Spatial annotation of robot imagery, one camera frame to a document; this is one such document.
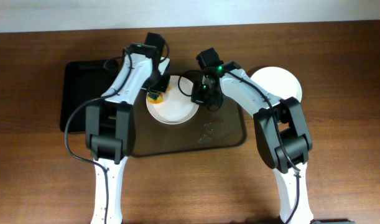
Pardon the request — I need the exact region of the brown serving tray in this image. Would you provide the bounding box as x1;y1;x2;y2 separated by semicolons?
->
132;74;246;157

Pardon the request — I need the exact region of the black plastic tray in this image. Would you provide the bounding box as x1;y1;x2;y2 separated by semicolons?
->
60;60;118;132

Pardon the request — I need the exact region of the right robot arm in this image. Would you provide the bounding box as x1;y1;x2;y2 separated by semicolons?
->
191;59;314;223

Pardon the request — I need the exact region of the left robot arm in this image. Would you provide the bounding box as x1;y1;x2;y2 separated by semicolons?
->
85;44;169;223

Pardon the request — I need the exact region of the yellow green sponge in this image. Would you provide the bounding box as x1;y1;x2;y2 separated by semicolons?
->
147;91;164;104

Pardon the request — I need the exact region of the light green plate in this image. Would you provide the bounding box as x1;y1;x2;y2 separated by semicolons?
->
251;67;302;102

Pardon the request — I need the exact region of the pink white plate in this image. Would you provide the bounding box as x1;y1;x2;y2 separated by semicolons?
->
146;75;199;125

